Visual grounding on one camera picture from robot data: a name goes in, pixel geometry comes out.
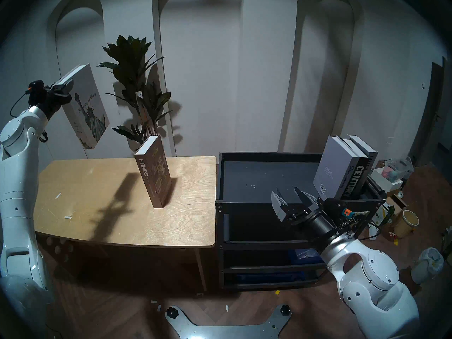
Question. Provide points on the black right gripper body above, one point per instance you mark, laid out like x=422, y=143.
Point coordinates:
x=310, y=218

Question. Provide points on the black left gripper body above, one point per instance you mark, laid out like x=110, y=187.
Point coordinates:
x=51, y=100

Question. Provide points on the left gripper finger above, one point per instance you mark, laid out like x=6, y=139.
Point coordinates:
x=64, y=88

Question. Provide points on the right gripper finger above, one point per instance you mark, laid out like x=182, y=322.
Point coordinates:
x=308, y=200
x=280, y=206

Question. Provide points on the white Statue of Liberty book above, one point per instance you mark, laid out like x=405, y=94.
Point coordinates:
x=88, y=112

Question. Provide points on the grey Discontent book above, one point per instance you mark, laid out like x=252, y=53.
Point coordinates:
x=332, y=168

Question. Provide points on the black CENTURY book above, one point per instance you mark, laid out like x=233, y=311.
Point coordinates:
x=358, y=179

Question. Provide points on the grey iaura book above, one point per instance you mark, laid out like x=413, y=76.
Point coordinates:
x=369, y=153

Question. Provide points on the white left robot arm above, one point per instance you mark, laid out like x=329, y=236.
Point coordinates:
x=17, y=200

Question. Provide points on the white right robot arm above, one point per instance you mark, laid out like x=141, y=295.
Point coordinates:
x=374, y=281

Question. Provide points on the black three-tier shelf cart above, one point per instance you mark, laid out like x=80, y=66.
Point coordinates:
x=254, y=179

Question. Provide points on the small white bottle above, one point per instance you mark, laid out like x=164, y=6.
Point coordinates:
x=373, y=232

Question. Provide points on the dark green leafy plant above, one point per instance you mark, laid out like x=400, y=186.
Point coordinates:
x=130, y=59

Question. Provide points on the flat blue bin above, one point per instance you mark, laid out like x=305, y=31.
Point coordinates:
x=268, y=277

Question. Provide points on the white box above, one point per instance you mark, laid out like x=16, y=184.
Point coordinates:
x=383, y=181

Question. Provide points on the brown cardboard box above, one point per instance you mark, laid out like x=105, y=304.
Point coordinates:
x=397, y=200

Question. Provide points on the black star knob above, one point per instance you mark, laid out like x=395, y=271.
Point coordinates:
x=285, y=309
x=171, y=311

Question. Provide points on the yellow bucket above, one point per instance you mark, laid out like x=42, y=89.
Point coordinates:
x=405, y=225

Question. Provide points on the clear plastic storage box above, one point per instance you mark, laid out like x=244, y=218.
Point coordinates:
x=399, y=168

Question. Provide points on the light wooden table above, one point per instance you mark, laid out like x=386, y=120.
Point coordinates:
x=159, y=221

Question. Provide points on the white bin with bag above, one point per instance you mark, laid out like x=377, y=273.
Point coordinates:
x=427, y=266

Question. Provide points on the brown HOMES book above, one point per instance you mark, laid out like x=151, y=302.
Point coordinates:
x=155, y=176

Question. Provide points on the dark door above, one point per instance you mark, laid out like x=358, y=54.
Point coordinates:
x=429, y=116

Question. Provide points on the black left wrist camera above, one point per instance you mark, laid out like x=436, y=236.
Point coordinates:
x=36, y=89

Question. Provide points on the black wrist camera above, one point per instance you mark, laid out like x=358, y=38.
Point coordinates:
x=36, y=89
x=335, y=206

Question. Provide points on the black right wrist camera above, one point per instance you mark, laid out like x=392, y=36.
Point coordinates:
x=335, y=206

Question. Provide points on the grey metal robot base plate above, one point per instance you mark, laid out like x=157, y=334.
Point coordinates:
x=226, y=331

